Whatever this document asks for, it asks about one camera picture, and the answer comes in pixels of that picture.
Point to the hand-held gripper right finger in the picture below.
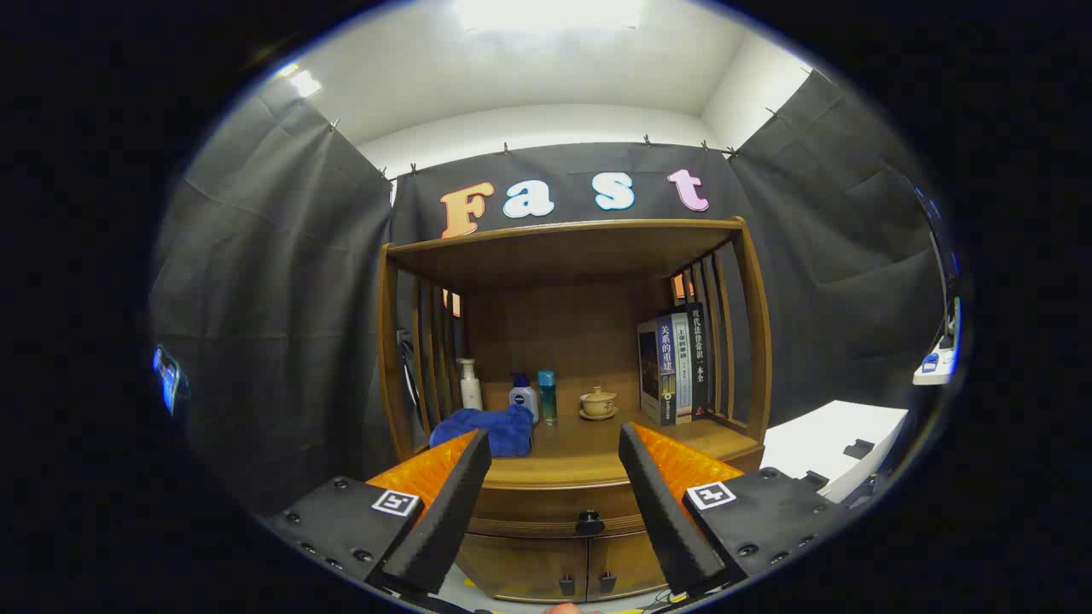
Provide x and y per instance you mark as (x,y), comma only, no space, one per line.
(665,520)

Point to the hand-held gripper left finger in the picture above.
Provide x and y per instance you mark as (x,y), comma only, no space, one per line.
(448,512)

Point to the black drawer knob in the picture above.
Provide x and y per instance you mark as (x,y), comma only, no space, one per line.
(589,522)

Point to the wooden drawer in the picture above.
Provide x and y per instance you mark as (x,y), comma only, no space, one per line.
(546,503)

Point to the wooden cabinet door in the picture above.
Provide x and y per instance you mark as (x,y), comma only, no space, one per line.
(520,567)
(627,558)

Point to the wooden countertop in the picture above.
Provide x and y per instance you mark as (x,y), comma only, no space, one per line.
(580,452)

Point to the wooden cabinet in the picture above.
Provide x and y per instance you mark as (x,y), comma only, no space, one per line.
(563,247)

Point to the blue towel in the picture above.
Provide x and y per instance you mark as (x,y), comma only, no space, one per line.
(503,431)

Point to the white pump bottle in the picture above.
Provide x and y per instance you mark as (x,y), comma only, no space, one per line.
(471,394)

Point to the beige saucer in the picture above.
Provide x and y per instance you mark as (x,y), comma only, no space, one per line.
(599,416)

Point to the beige lidded teacup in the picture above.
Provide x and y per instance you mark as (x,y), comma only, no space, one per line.
(598,402)

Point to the white lotion bottle blue cap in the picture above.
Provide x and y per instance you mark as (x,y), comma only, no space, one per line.
(524,399)

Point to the book with purple spine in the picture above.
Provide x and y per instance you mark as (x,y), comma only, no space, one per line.
(653,375)

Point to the book with white spine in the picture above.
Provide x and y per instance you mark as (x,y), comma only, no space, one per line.
(683,375)

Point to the teal clear bottle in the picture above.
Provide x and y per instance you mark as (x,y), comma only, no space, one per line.
(548,401)

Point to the book with black spine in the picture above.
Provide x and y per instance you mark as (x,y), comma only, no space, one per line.
(698,358)

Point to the white power strip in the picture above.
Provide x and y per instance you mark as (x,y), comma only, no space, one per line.
(934,367)

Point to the blue lit screen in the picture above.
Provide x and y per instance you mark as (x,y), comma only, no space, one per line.
(168,375)

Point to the ceiling light panel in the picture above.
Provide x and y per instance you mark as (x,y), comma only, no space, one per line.
(304,83)

